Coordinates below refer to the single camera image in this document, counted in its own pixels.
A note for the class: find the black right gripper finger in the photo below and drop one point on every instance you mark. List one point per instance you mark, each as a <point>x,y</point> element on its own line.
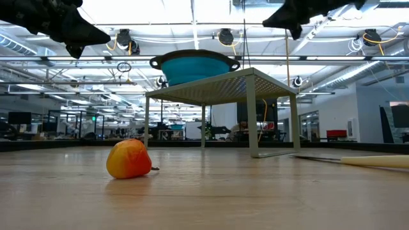
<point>287,25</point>
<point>281,14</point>

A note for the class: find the blue grey collapsible colander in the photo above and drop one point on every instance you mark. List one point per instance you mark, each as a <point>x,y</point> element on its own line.
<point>191,70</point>

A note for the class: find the small orange yellow pear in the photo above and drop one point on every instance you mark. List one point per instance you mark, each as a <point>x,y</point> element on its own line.
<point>128,159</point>

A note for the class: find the cream stick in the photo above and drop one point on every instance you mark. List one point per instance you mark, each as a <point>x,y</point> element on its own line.
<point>377,161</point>

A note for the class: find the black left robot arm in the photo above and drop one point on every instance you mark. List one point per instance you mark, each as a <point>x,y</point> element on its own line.
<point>16,12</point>

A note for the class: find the long ceiling light bar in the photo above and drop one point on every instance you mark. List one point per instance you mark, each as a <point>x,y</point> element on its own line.
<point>112,58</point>

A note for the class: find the black cabinet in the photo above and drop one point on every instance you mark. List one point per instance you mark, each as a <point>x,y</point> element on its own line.
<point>271,111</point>

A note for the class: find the green perforated metal riser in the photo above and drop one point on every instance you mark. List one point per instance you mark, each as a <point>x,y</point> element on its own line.
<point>223,92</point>

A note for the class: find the black monitor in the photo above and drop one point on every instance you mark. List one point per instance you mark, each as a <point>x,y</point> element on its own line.
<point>19,118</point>

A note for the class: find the red storage box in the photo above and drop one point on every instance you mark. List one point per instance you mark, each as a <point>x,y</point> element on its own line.
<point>336,133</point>

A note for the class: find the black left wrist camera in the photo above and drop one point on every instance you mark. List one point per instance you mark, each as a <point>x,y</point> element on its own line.
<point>76,51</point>

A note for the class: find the black aluminium table frame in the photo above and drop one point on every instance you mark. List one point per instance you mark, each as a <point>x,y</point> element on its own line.
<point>28,145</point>

